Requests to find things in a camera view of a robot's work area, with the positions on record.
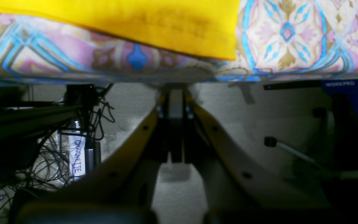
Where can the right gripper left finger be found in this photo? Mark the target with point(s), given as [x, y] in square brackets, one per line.
[119, 191]

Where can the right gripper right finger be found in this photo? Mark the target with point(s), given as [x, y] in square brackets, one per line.
[238, 189]

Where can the yellow T-shirt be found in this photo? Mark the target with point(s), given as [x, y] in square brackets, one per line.
[205, 28]

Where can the white labelled box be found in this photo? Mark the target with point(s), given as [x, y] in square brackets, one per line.
[73, 143]

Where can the blue Workpro clamp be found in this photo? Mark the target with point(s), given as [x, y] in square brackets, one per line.
[349, 88]

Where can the patterned tile tablecloth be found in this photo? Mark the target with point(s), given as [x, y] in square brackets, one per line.
[275, 40]

